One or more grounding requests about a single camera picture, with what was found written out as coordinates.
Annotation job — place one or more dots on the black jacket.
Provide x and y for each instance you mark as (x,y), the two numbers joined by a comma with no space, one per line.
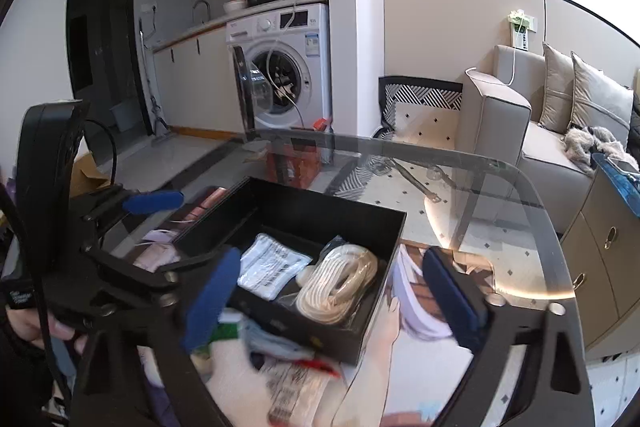
(636,122)

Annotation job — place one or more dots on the black cardboard box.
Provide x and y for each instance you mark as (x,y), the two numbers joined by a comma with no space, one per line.
(320,212)

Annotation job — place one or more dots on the white printed plastic packet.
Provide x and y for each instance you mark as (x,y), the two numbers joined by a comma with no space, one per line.
(270,264)

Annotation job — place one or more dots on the printed desk mat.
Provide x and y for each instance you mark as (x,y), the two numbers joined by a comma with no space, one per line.
(400,382)

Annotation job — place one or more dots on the person's left hand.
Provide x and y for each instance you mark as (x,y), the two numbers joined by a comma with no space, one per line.
(35,327)

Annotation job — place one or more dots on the blue cabinet top mat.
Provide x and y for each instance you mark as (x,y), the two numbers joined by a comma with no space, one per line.
(612,177)

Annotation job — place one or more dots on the grey fur garment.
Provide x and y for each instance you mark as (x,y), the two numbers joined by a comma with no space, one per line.
(582,144)

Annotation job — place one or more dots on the floor mop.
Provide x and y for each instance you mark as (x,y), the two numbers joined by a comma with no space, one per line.
(161,127)

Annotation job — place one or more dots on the white foam sheet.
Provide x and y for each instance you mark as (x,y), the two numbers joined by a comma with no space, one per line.
(230,372)

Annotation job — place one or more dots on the beige sofa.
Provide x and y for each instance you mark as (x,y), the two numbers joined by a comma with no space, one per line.
(545,147)

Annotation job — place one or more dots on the wide grey cushion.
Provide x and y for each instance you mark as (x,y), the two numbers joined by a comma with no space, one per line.
(597,97)

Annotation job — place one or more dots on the red box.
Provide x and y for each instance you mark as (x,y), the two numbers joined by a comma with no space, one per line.
(300,164)

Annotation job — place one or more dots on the green and white packet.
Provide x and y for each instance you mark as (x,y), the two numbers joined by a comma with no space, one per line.
(227,332)

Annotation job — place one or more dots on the green white wall power strip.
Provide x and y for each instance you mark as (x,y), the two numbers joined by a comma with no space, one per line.
(520,37)

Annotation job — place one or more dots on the white packet with red print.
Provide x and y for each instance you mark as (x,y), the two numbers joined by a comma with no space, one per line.
(295,392)

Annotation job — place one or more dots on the white wall outlet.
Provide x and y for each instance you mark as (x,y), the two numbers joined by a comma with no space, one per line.
(149,8)

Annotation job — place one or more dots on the beige side cabinet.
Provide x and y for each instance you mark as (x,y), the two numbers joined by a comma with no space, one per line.
(600,267)

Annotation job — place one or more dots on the white washing machine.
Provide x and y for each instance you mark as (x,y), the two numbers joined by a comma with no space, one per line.
(315,82)

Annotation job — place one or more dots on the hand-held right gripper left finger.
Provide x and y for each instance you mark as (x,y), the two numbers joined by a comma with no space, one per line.
(210,297)

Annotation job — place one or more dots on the white bowl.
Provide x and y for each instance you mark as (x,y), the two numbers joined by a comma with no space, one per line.
(235,7)

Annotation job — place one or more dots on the brown cardboard box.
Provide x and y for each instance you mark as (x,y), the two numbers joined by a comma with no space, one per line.
(87,174)

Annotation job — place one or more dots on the grey bucket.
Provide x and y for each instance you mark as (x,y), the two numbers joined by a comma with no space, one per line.
(122,117)

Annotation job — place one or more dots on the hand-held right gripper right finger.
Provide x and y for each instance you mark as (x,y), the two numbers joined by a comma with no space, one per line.
(450,302)

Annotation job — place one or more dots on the dark glass door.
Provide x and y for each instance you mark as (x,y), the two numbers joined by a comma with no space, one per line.
(100,32)

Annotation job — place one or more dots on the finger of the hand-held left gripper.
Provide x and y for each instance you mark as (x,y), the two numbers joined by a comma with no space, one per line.
(130,269)
(152,202)

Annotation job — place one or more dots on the white kitchen counter cabinet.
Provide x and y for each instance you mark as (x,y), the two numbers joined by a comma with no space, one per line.
(195,82)

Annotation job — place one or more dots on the narrow beige cushion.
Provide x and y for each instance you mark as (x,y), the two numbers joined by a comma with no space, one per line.
(557,92)

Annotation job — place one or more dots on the metal kitchen faucet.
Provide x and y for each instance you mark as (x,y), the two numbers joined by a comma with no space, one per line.
(194,12)

